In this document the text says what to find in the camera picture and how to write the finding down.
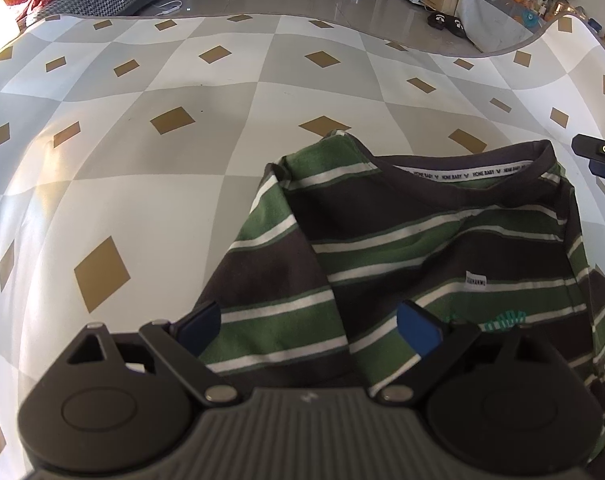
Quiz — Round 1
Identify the green brown striped shirt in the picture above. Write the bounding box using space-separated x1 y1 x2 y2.
200 133 605 479

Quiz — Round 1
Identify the white cloth covered counter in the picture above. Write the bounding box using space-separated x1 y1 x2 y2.
455 0 543 53

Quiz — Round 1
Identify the checkered diamond pattern tablecloth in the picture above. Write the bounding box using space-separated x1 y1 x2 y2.
0 15 605 479

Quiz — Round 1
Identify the black slippers pair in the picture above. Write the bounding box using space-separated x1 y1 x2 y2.
427 11 467 39

